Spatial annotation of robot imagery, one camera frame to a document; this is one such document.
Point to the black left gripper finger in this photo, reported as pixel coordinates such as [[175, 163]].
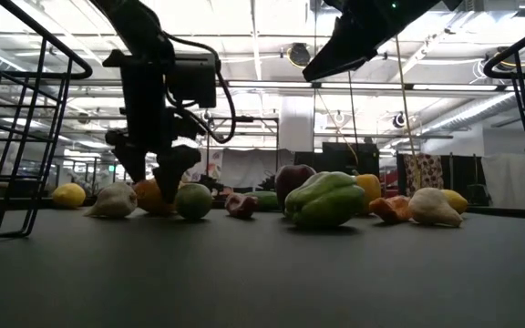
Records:
[[171, 175], [132, 164]]

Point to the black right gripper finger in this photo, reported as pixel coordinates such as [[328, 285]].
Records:
[[340, 50]]

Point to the orange red mango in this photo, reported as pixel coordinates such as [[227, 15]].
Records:
[[145, 196]]

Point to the green lime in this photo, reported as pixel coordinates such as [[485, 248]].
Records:
[[194, 202]]

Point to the white garlic bulb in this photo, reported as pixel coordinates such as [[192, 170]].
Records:
[[114, 200], [431, 207]]

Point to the yellow lemon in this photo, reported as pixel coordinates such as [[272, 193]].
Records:
[[457, 200], [68, 196]]

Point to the red chili pepper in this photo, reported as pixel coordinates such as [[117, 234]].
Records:
[[240, 206]]

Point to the green cucumber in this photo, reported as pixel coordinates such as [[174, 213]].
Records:
[[267, 201]]

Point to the dark red apple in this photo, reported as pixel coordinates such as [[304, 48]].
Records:
[[292, 180]]

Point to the yellow bell pepper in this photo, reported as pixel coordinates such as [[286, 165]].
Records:
[[371, 189]]

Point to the green bell pepper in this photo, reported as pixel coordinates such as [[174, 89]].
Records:
[[324, 200]]

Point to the orange long pepper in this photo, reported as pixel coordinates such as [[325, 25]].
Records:
[[390, 209]]

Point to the floral hanging cloth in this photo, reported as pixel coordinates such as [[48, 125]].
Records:
[[211, 165]]

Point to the long ceiling light strip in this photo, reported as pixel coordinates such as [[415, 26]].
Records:
[[363, 85]]

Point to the white hanging cloth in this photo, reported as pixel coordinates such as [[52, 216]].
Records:
[[511, 182], [253, 168]]

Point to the white square column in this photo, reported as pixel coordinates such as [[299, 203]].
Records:
[[296, 123]]

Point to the black partition panel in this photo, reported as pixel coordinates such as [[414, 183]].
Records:
[[349, 157], [460, 173]]

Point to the brown patterned hanging cloth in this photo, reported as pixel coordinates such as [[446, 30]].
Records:
[[426, 171]]

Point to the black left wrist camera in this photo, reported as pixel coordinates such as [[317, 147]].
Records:
[[194, 82]]

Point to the silver ventilation duct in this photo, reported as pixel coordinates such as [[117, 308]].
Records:
[[481, 109]]

